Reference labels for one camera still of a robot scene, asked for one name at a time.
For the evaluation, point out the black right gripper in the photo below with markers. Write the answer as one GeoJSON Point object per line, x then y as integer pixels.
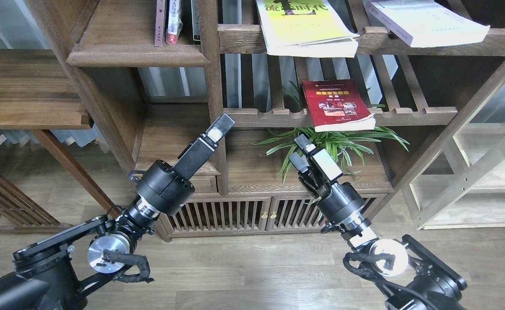
{"type": "Point", "coordinates": [340, 204]}

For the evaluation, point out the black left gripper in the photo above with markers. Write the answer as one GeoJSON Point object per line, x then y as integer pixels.
{"type": "Point", "coordinates": [165, 188]}

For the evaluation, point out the red cover book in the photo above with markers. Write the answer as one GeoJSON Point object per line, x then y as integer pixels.
{"type": "Point", "coordinates": [336, 105]}

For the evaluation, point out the yellow-green cover book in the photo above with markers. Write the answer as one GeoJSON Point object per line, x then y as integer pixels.
{"type": "Point", "coordinates": [305, 28]}

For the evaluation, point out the white thick book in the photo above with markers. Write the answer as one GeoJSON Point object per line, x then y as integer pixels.
{"type": "Point", "coordinates": [426, 24]}

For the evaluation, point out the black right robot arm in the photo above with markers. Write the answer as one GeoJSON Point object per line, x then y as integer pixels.
{"type": "Point", "coordinates": [408, 274]}

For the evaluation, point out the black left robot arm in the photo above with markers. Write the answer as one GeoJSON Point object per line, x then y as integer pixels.
{"type": "Point", "coordinates": [44, 278]}

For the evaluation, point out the light wooden shelf unit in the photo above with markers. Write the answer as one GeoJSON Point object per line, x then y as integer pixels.
{"type": "Point", "coordinates": [464, 186]}

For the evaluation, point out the green spider plant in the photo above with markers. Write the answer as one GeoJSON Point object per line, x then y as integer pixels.
{"type": "Point", "coordinates": [339, 144]}

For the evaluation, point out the dark wooden bookshelf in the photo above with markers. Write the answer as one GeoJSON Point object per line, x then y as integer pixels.
{"type": "Point", "coordinates": [151, 102]}

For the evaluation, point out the red white upright book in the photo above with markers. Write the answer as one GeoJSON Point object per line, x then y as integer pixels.
{"type": "Point", "coordinates": [174, 23]}

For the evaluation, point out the dark upright book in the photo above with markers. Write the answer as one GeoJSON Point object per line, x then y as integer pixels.
{"type": "Point", "coordinates": [196, 29]}

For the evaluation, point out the slatted wooden rack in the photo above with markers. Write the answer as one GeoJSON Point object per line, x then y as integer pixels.
{"type": "Point", "coordinates": [26, 215]}

